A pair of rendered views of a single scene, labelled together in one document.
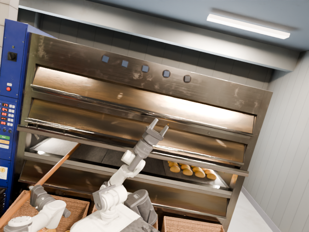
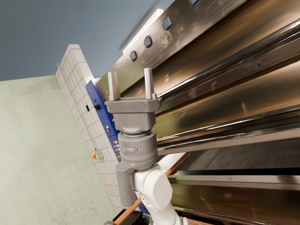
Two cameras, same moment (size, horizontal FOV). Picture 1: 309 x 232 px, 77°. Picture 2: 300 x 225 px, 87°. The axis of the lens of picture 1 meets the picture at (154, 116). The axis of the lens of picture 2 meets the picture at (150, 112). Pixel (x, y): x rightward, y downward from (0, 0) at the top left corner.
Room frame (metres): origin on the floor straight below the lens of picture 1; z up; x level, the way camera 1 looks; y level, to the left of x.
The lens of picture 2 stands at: (0.81, -0.31, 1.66)
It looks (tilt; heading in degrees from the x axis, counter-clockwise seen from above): 0 degrees down; 51
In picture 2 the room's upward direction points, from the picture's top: 24 degrees counter-clockwise
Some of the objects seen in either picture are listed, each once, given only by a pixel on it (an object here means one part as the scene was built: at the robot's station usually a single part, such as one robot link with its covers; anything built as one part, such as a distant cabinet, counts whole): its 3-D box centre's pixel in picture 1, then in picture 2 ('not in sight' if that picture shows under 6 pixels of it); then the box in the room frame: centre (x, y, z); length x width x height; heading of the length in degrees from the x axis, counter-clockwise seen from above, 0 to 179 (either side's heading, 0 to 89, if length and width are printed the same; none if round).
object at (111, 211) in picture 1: (111, 200); not in sight; (0.69, 0.09, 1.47); 0.10 x 0.07 x 0.09; 149
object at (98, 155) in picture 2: not in sight; (97, 154); (1.38, 1.56, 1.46); 0.10 x 0.07 x 0.10; 95
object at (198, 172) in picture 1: (188, 161); not in sight; (2.04, -0.47, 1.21); 0.61 x 0.48 x 0.06; 5
